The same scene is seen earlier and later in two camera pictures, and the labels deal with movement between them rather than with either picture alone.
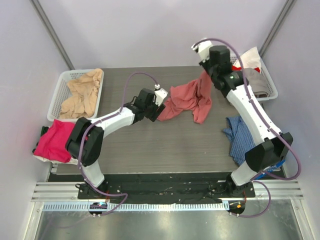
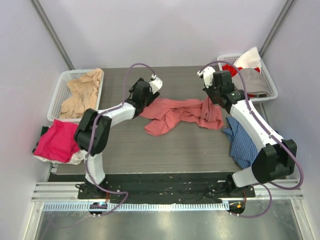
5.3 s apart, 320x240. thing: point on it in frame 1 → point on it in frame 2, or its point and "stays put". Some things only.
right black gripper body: x=208 y=69 → x=211 y=94
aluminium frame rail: x=58 y=191 stays put
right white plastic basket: x=273 y=92 stays put
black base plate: x=166 y=186 stays put
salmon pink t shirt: x=193 y=95 → x=163 y=111
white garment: x=250 y=59 stays put
